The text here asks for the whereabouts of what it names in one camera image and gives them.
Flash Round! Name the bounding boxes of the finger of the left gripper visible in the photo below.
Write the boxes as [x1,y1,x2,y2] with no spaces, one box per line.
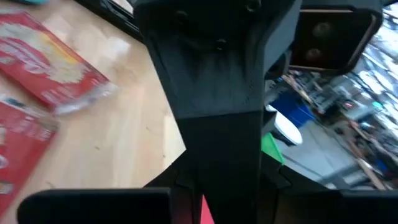
[176,110,264,224]

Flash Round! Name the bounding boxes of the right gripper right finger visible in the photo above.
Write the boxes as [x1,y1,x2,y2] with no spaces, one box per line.
[248,154,398,224]

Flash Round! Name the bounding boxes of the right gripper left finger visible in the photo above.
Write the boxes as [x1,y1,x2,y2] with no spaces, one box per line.
[17,151,203,224]

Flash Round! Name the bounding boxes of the red popcorn packet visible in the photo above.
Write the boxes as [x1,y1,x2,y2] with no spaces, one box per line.
[0,96,60,217]
[0,8,121,116]

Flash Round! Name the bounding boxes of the green plastic basket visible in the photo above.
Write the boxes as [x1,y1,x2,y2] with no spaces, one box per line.
[261,132,285,165]

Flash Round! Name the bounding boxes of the white trash can black liner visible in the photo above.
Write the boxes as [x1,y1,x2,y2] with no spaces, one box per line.
[266,104,304,146]

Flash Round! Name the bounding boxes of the blue crate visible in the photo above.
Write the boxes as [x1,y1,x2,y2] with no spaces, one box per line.
[270,91,317,128]

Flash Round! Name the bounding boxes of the pink plastic bin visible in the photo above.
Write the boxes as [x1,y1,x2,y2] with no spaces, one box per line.
[200,195,216,224]

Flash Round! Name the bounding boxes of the teal mesh desk holder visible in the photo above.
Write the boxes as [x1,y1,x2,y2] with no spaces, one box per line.
[11,0,50,6]

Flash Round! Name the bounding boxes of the black aluminium table frame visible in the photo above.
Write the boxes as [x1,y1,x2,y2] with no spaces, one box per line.
[74,0,146,43]

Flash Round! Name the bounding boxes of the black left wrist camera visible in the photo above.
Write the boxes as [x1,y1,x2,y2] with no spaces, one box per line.
[289,0,384,76]

